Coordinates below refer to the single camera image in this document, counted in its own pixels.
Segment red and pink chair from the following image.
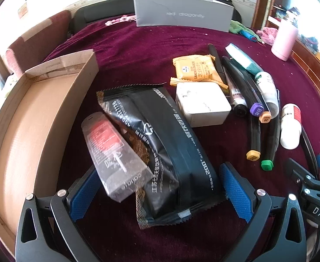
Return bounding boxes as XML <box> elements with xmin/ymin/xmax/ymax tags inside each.
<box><xmin>4</xmin><ymin>9</ymin><xmax>73</xmax><ymax>77</ymax></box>

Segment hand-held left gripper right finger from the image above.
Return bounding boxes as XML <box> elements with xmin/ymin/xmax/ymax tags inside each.
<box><xmin>219</xmin><ymin>162</ymin><xmax>309</xmax><ymax>262</ymax></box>

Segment white squeeze tube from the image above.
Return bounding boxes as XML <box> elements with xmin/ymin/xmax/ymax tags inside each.
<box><xmin>253</xmin><ymin>71</ymin><xmax>280</xmax><ymax>116</ymax></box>

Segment white bottle with red label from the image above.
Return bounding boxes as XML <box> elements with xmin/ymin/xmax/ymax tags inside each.
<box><xmin>279</xmin><ymin>103</ymin><xmax>302</xmax><ymax>150</ymax></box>

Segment teal and white tissue pack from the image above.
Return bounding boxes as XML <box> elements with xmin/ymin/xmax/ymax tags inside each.
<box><xmin>225</xmin><ymin>43</ymin><xmax>264</xmax><ymax>75</ymax></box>

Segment brown cardboard box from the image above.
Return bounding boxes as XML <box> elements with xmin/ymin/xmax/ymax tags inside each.
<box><xmin>0</xmin><ymin>48</ymin><xmax>100</xmax><ymax>247</ymax></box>

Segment green cloth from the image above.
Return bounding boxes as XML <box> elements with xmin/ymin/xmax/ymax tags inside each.
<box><xmin>229</xmin><ymin>20</ymin><xmax>259</xmax><ymax>37</ymax></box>

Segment grey shoe box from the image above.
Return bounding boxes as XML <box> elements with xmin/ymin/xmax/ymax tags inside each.
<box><xmin>133</xmin><ymin>0</ymin><xmax>235</xmax><ymax>33</ymax></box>

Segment orange snack packet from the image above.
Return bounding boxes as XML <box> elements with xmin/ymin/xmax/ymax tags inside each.
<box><xmin>170</xmin><ymin>54</ymin><xmax>229</xmax><ymax>93</ymax></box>

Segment floral cloth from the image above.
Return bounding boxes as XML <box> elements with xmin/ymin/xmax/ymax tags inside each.
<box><xmin>0</xmin><ymin>74</ymin><xmax>20</xmax><ymax>101</ymax></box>

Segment white charger block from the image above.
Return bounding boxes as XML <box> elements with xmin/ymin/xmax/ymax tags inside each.
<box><xmin>175</xmin><ymin>82</ymin><xmax>232</xmax><ymax>128</ymax></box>

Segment burgundy blanket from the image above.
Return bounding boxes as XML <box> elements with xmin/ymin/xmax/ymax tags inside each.
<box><xmin>40</xmin><ymin>19</ymin><xmax>320</xmax><ymax>262</ymax></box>

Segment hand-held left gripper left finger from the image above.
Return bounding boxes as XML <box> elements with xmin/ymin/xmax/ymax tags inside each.
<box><xmin>15</xmin><ymin>166</ymin><xmax>106</xmax><ymax>262</ymax></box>

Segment black leather headboard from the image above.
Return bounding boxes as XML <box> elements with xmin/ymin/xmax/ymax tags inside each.
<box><xmin>72</xmin><ymin>0</ymin><xmax>244</xmax><ymax>32</ymax></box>

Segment pink tube with black cap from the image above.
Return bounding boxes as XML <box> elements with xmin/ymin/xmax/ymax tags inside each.
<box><xmin>223</xmin><ymin>67</ymin><xmax>248</xmax><ymax>118</ymax></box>

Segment thin black pen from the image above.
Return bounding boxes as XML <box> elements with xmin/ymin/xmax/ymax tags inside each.
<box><xmin>300</xmin><ymin>131</ymin><xmax>319</xmax><ymax>176</ymax></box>

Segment black marker with purple cap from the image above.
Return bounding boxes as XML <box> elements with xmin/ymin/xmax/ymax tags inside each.
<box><xmin>221</xmin><ymin>56</ymin><xmax>263</xmax><ymax>116</ymax></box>

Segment wooden wall panel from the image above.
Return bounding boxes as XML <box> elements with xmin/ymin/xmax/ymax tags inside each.
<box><xmin>266</xmin><ymin>15</ymin><xmax>320</xmax><ymax>82</ymax></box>

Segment pink plush toy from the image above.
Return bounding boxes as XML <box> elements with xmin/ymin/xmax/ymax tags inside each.
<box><xmin>257</xmin><ymin>27</ymin><xmax>279</xmax><ymax>45</ymax></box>

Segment pink scrunchie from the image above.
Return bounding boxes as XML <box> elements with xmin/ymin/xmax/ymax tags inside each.
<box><xmin>105</xmin><ymin>14</ymin><xmax>136</xmax><ymax>27</ymax></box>

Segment black marker with orange cap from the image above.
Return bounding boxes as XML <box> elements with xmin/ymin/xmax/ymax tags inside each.
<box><xmin>229</xmin><ymin>57</ymin><xmax>272</xmax><ymax>124</ymax></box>

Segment clear tube with red label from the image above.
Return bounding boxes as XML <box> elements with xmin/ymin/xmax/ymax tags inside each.
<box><xmin>81</xmin><ymin>112</ymin><xmax>155</xmax><ymax>203</ymax></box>

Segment black snack packet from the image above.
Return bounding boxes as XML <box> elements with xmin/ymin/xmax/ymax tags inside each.
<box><xmin>96</xmin><ymin>84</ymin><xmax>227</xmax><ymax>230</ymax></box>

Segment pink thermos bottle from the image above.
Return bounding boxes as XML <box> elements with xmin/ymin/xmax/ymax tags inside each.
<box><xmin>271</xmin><ymin>18</ymin><xmax>299</xmax><ymax>62</ymax></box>

